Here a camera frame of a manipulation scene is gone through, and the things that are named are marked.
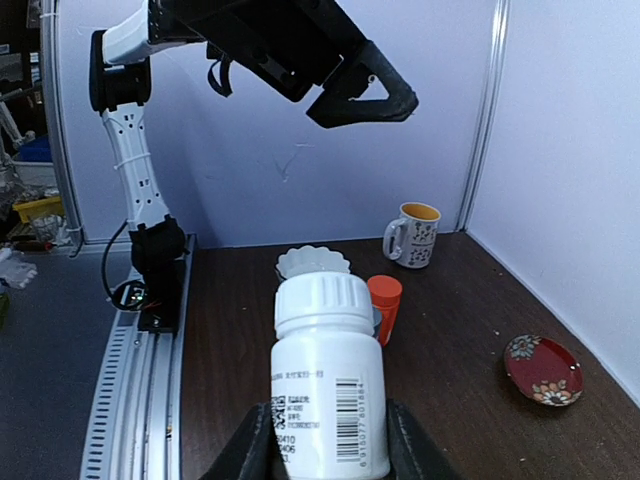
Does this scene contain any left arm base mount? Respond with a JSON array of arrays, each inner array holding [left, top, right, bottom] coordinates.
[[100, 214, 188, 334]]

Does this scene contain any yellow interior floral mug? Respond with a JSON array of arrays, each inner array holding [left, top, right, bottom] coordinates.
[[382, 202, 441, 269]]

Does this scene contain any white pill bottle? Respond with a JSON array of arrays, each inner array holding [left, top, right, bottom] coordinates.
[[271, 271, 391, 479]]

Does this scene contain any left aluminium frame post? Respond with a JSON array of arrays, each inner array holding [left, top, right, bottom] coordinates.
[[455, 0, 512, 232]]

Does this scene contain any grey lid pill bottle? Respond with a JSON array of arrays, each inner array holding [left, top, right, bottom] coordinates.
[[372, 307, 383, 339]]

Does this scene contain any red floral plate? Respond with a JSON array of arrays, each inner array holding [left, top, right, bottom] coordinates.
[[503, 334, 584, 407]]

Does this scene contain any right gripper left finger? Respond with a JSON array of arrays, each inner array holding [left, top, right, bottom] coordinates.
[[201, 403, 289, 480]]

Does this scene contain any orange pill bottle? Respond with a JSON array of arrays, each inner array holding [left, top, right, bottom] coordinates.
[[367, 275, 403, 346]]

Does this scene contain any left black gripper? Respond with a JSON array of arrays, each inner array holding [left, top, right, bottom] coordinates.
[[149, 1, 419, 129]]

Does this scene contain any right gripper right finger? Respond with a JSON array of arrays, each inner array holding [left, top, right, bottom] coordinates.
[[386, 399, 464, 480]]

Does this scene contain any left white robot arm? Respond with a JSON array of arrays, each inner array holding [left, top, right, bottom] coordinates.
[[89, 1, 418, 304]]

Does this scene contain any white scalloped bowl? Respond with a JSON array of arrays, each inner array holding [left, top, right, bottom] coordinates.
[[275, 245, 351, 281]]

